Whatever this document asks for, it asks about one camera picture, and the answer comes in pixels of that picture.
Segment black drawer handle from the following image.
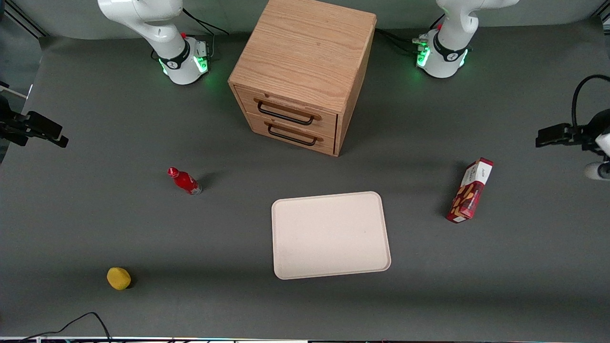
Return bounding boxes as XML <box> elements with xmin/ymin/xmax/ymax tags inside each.
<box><xmin>263</xmin><ymin>120</ymin><xmax>324</xmax><ymax>147</ymax></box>
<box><xmin>254</xmin><ymin>97</ymin><xmax>322</xmax><ymax>127</ymax></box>

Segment yellow sponge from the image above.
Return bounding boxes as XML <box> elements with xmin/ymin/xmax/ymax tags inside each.
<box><xmin>106</xmin><ymin>267</ymin><xmax>132</xmax><ymax>291</ymax></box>

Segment black right arm base cables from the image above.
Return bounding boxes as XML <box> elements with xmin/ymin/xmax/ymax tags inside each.
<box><xmin>182</xmin><ymin>7</ymin><xmax>230</xmax><ymax>61</ymax></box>

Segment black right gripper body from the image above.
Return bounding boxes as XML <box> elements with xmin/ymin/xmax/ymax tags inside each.
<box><xmin>0</xmin><ymin>94</ymin><xmax>30</xmax><ymax>147</ymax></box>

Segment black left arm base cables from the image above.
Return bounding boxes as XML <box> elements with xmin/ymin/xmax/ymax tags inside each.
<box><xmin>375</xmin><ymin>13</ymin><xmax>447</xmax><ymax>57</ymax></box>

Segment small red bottle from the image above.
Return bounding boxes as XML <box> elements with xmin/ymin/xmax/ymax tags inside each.
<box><xmin>167</xmin><ymin>167</ymin><xmax>203</xmax><ymax>196</ymax></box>

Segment black frame bar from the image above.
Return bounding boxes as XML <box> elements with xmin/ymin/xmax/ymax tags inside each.
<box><xmin>4</xmin><ymin>0</ymin><xmax>49</xmax><ymax>38</ymax></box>

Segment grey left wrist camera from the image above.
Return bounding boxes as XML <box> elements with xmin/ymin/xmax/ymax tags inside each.
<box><xmin>585</xmin><ymin>161</ymin><xmax>610</xmax><ymax>181</ymax></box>

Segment black cable on table edge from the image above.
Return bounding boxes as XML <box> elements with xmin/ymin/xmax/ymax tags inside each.
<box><xmin>18</xmin><ymin>312</ymin><xmax>113</xmax><ymax>342</ymax></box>

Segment red cookie box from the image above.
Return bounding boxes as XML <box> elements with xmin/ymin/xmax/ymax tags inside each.
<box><xmin>446</xmin><ymin>157</ymin><xmax>494</xmax><ymax>224</ymax></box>

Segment beige rectangular tray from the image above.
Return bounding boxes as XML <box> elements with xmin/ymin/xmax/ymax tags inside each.
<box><xmin>271</xmin><ymin>191</ymin><xmax>392</xmax><ymax>280</ymax></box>

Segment wooden two-drawer cabinet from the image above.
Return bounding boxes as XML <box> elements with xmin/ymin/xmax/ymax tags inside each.
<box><xmin>228</xmin><ymin>0</ymin><xmax>377</xmax><ymax>157</ymax></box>

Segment black arm base cables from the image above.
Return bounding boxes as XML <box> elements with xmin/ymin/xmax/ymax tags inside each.
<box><xmin>375</xmin><ymin>13</ymin><xmax>447</xmax><ymax>57</ymax></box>
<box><xmin>182</xmin><ymin>7</ymin><xmax>230</xmax><ymax>61</ymax></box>

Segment dark grey table mat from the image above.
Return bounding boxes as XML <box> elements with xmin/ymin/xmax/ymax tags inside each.
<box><xmin>0</xmin><ymin>19</ymin><xmax>610</xmax><ymax>340</ymax></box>

